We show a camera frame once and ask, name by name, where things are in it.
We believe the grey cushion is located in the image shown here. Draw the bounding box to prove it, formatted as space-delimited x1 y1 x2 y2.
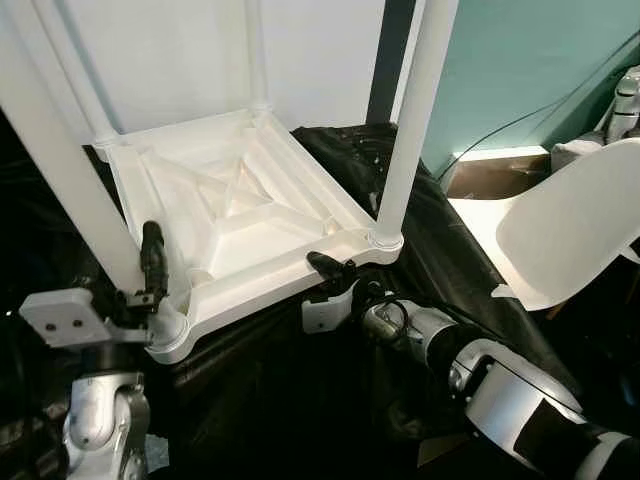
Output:
550 140 613 173

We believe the white plastic chair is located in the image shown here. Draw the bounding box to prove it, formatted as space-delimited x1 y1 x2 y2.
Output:
448 138 640 311

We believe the white plastic table top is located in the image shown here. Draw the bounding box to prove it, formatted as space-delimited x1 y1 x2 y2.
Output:
95 108 404 364

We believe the black wall cable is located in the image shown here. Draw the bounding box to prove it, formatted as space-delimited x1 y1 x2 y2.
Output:
437 30 640 181

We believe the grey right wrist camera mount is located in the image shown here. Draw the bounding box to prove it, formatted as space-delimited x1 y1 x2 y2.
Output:
301 291 353 335

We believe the silver grey standing robot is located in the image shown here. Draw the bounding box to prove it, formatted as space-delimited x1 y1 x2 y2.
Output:
603 65 640 143

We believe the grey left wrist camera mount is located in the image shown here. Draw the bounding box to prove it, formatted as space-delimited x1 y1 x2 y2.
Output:
19 287 113 350

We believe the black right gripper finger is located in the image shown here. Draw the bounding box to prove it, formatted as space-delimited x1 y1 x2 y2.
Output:
305 251 358 288

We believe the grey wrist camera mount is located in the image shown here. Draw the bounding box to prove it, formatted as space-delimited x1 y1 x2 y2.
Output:
19 287 113 350
301 291 353 335

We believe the white plastic table leg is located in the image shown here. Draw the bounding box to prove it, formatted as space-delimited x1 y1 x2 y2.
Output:
0 0 188 346
367 0 461 251
30 0 121 146
243 0 273 111

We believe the black vertical wall post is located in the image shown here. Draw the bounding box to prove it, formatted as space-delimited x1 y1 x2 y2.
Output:
365 0 417 126

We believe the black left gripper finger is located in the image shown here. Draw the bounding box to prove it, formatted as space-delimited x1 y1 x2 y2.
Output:
139 221 170 303

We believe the white wall panel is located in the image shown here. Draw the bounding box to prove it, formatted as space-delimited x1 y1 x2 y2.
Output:
0 0 386 136

